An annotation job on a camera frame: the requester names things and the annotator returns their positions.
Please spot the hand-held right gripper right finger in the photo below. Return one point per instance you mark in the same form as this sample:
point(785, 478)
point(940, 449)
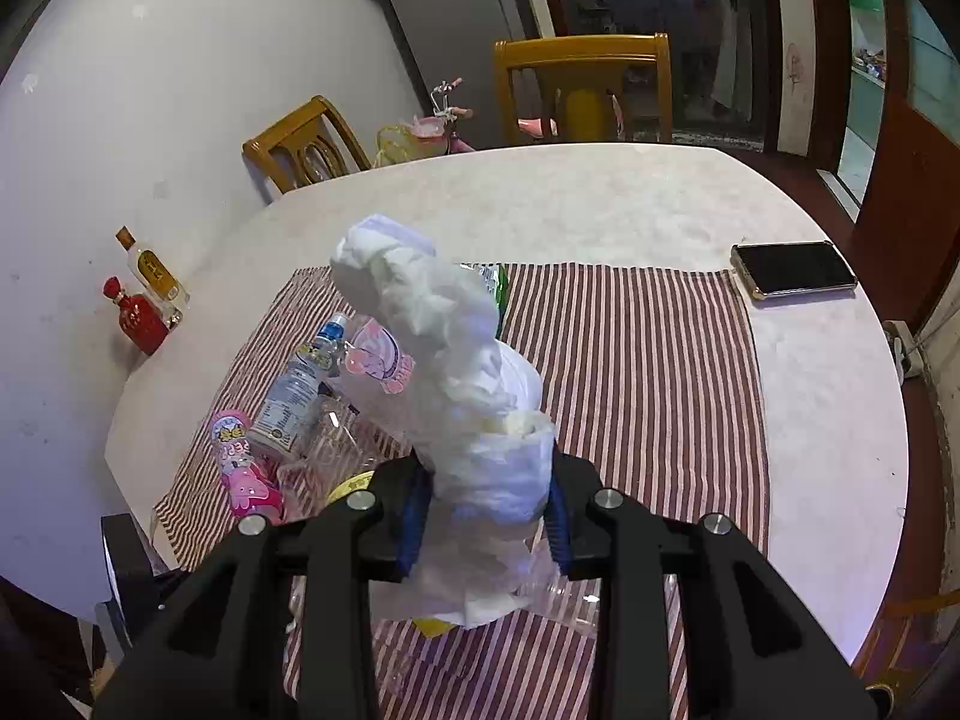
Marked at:
point(559, 532)

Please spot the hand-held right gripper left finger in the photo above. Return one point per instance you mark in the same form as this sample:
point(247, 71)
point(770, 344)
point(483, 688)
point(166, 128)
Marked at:
point(414, 525)

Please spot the white plastic bag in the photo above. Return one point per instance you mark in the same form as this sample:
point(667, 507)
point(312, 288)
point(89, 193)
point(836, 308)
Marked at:
point(465, 405)

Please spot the pink cartoon drink bottle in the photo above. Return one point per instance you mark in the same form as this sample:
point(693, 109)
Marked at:
point(244, 480)

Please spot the clear bag with pink print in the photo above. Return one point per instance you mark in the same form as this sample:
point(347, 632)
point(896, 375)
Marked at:
point(375, 364)

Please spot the green snack packet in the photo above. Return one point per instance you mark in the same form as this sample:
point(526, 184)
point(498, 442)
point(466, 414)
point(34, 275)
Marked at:
point(499, 292)

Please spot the clear plastic wrapper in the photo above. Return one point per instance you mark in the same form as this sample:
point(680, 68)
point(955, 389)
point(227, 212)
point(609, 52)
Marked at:
point(559, 600)

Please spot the yellow packet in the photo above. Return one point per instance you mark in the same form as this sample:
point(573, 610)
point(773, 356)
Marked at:
point(351, 486)

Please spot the clear crumpled plastic cup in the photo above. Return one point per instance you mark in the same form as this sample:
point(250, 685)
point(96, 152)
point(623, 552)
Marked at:
point(330, 442)

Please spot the clear plastic water bottle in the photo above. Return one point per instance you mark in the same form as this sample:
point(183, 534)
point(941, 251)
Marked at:
point(296, 390)

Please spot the red white striped cloth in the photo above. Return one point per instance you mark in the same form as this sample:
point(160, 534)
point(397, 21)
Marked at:
point(637, 360)

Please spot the red liquor bottle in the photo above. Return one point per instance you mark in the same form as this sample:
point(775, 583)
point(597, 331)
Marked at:
point(142, 319)

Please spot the clear liquor bottle yellow label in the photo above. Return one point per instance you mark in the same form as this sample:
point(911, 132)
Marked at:
point(154, 270)

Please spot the dark smartphone with gold edge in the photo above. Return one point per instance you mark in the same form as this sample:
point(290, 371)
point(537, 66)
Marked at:
point(795, 268)

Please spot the pink child bicycle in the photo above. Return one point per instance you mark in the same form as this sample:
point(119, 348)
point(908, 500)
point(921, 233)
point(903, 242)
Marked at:
point(457, 142)

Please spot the white power strip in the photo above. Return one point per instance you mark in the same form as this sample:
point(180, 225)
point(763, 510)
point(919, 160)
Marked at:
point(904, 349)

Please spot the wooden chair with slatted back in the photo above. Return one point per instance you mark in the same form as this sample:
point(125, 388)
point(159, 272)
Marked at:
point(307, 131)

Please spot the wooden chair with yellow cushion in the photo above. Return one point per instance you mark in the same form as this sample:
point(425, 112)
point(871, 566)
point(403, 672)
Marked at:
point(581, 52)

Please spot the red wooden glass cabinet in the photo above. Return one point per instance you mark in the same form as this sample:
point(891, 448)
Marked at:
point(915, 165)

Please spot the grey refrigerator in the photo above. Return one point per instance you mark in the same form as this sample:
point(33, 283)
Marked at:
point(450, 0)

